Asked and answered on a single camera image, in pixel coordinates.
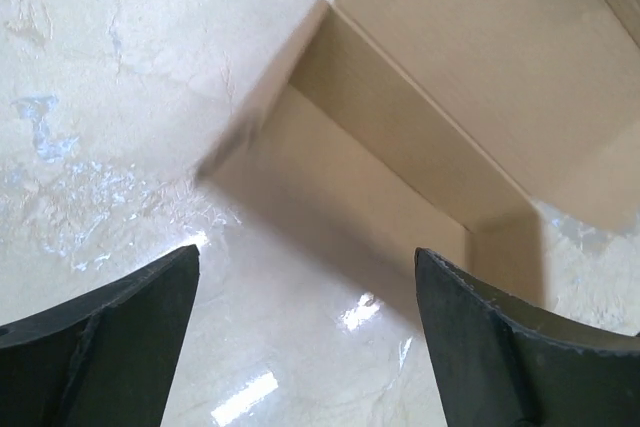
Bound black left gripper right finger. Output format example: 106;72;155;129
415;248;639;427

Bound brown cardboard box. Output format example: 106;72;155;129
197;0;639;304

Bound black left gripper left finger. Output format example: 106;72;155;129
1;245;200;426

